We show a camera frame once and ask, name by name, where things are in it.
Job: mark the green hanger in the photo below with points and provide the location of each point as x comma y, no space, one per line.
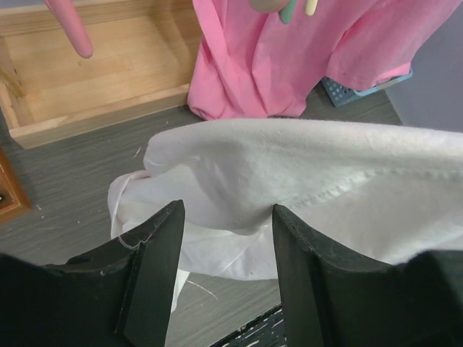
287,11

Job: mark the pink t shirt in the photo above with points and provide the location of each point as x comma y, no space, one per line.
253,65

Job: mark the wooden clothes rack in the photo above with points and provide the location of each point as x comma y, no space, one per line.
143,59

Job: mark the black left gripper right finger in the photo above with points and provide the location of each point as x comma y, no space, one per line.
334,296

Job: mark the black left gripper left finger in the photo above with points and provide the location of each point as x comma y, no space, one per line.
118,294

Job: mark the orange wooden organizer tray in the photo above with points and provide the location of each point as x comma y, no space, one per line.
14,201

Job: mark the white t shirt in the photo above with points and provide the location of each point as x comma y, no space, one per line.
387,192

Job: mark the blue plastic basket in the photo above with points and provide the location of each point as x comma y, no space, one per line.
340,95

